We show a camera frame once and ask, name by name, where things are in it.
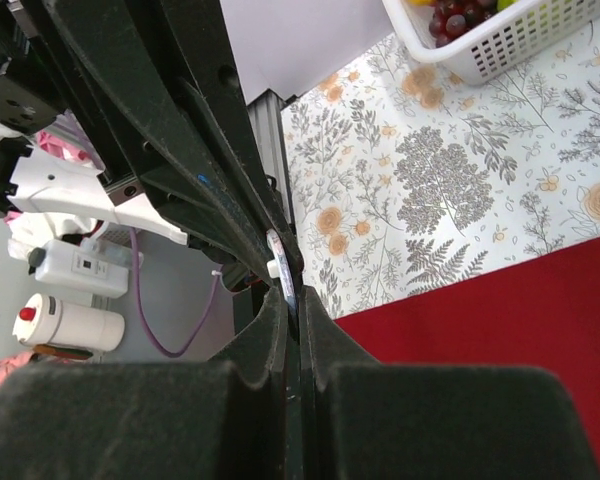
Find round patterned brooch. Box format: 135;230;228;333
266;229;297;317

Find aluminium frame rail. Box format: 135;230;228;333
247;90;296;233

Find purple toy grapes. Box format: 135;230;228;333
428;0;498;48

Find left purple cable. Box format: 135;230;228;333
128;225;224;359

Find white plastic fruit basket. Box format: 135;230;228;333
383;0;600;85

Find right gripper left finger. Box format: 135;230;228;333
0;289;288;479

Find white bottle red cap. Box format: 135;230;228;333
12;293;125;352

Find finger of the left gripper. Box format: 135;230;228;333
44;1;270;282
161;1;304;273

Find floral tablecloth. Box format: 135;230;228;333
282;17;600;319

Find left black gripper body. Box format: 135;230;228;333
0;1;143;200

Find white rectangular bottle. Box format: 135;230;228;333
27;239;130;299

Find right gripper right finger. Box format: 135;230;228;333
297;287;600;479

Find red t-shirt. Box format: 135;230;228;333
333;142;600;480

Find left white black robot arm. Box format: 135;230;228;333
0;1;304;281

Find green toy pear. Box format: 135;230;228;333
496;0;517;12

